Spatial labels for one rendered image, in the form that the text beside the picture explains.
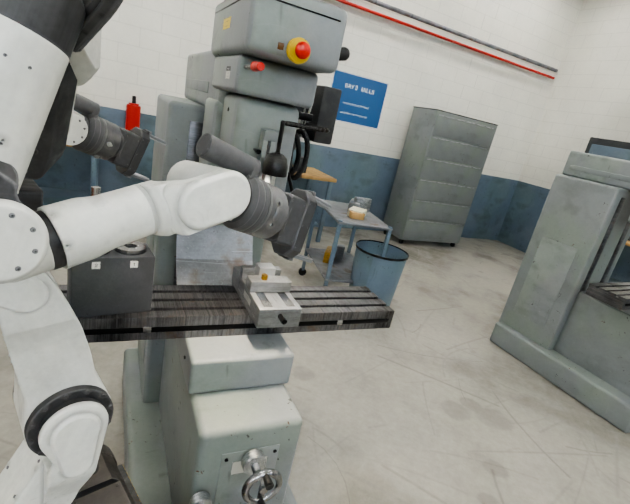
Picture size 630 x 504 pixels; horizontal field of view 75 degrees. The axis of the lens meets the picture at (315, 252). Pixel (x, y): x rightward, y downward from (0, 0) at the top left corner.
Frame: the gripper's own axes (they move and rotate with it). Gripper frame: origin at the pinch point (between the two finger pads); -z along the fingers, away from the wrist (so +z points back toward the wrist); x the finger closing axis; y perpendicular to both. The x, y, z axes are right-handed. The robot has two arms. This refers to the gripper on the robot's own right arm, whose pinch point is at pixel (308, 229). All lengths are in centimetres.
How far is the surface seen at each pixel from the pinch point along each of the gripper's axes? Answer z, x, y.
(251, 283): -41, -21, 52
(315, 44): -14, 47, 31
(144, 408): -58, -98, 109
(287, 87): -19, 38, 42
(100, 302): -2, -39, 68
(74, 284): 6, -34, 69
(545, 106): -711, 375, 183
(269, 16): -2, 46, 36
